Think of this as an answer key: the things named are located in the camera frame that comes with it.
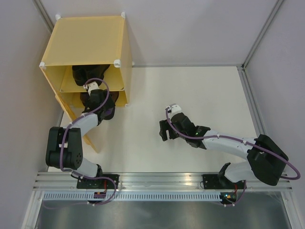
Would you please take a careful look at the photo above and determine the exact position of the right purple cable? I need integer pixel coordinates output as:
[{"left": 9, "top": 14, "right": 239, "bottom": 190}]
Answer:
[{"left": 165, "top": 106, "right": 301, "bottom": 208}]

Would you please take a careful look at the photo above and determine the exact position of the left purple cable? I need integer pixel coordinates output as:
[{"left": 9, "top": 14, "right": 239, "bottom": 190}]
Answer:
[{"left": 42, "top": 78, "right": 117, "bottom": 210}]

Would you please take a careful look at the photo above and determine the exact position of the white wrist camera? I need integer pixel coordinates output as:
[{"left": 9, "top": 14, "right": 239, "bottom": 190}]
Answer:
[
  {"left": 165, "top": 104, "right": 182, "bottom": 116},
  {"left": 83, "top": 82, "right": 99, "bottom": 95}
]

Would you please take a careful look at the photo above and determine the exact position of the right aluminium frame profile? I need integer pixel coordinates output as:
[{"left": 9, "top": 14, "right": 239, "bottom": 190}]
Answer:
[{"left": 237, "top": 0, "right": 305, "bottom": 229}]

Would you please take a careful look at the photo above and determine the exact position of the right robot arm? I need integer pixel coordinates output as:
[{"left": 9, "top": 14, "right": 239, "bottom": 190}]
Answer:
[{"left": 159, "top": 113, "right": 288, "bottom": 188}]

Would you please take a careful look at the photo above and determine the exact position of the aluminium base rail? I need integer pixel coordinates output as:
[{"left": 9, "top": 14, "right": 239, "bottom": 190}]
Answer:
[{"left": 33, "top": 172, "right": 292, "bottom": 192}]

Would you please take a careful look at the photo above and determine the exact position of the left aluminium frame post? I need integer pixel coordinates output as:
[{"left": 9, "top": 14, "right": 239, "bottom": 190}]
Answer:
[{"left": 32, "top": 0, "right": 54, "bottom": 33}]

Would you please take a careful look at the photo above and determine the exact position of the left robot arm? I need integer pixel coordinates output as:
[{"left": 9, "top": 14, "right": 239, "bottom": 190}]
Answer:
[{"left": 45, "top": 89, "right": 119, "bottom": 189}]

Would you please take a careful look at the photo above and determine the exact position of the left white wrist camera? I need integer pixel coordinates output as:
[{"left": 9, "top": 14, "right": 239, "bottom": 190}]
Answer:
[{"left": 83, "top": 82, "right": 99, "bottom": 95}]

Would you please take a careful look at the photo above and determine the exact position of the purple cable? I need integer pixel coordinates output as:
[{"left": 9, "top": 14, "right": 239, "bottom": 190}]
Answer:
[
  {"left": 165, "top": 106, "right": 301, "bottom": 208},
  {"left": 42, "top": 78, "right": 117, "bottom": 210}
]

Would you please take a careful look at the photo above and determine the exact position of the yellow shoe cabinet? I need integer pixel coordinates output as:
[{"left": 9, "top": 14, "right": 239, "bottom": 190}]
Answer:
[{"left": 39, "top": 16, "right": 132, "bottom": 107}]

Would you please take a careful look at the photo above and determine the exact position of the purple loafer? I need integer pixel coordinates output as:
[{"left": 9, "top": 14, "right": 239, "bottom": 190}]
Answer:
[
  {"left": 104, "top": 92, "right": 119, "bottom": 120},
  {"left": 80, "top": 93, "right": 91, "bottom": 108}
]

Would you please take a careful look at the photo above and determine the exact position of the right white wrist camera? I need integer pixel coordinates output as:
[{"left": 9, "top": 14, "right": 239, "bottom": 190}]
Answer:
[{"left": 165, "top": 104, "right": 182, "bottom": 116}]

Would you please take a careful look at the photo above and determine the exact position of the black pointed loafer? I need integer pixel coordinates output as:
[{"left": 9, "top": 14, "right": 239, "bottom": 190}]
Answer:
[{"left": 86, "top": 64, "right": 110, "bottom": 80}]

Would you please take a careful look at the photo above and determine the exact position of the black leather shoe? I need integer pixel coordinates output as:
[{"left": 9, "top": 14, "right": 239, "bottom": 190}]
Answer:
[{"left": 72, "top": 65, "right": 88, "bottom": 86}]

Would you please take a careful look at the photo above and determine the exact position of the white slotted cable duct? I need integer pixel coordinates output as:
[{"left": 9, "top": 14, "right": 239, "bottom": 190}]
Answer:
[{"left": 43, "top": 191, "right": 221, "bottom": 201}]

